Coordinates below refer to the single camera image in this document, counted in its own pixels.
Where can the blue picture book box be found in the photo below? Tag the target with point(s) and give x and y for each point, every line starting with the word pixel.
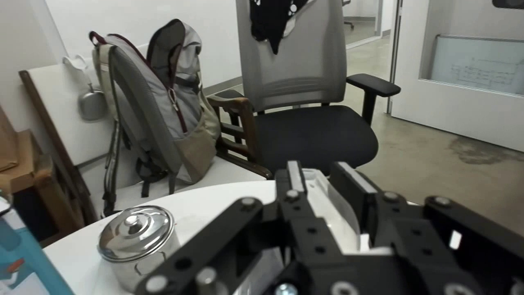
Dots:
pixel 22 263

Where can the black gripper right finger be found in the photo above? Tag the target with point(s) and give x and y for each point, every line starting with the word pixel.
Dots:
pixel 420 235

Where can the small steel pot with lid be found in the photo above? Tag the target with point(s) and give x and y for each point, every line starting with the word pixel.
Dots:
pixel 140 243

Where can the dark wooden slat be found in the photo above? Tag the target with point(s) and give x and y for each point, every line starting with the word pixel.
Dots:
pixel 55 148

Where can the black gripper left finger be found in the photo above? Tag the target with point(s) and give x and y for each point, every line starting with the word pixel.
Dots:
pixel 297 224

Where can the black grey office chair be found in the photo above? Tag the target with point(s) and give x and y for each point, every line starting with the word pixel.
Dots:
pixel 312 132

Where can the black garment on chair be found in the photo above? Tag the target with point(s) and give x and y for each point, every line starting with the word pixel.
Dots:
pixel 271 22

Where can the small grey hanging pouch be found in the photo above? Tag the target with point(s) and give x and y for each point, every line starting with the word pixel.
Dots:
pixel 93 106

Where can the white door with window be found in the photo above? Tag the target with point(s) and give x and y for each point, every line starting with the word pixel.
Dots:
pixel 469 66

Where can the dark wooden chair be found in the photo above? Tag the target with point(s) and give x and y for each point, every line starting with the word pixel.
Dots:
pixel 232 132

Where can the cardboard box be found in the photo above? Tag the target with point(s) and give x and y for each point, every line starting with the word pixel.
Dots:
pixel 17 158

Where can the grey backpack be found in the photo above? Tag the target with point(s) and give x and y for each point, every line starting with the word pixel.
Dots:
pixel 158 109

